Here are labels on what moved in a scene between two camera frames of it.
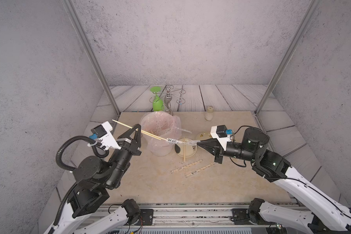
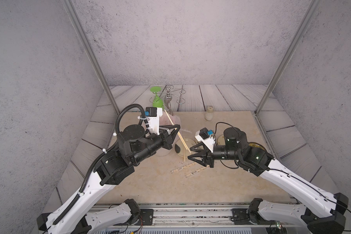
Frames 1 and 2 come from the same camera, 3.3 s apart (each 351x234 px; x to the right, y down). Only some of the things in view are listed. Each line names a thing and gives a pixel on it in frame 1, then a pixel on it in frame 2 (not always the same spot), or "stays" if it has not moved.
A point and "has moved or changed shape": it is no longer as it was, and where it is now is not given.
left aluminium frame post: (84, 41) stays
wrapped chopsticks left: (175, 169) stays
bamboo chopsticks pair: (145, 132) has moved or changed shape
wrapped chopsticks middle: (191, 173) stays
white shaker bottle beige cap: (209, 115) stays
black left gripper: (130, 146) → (167, 139)
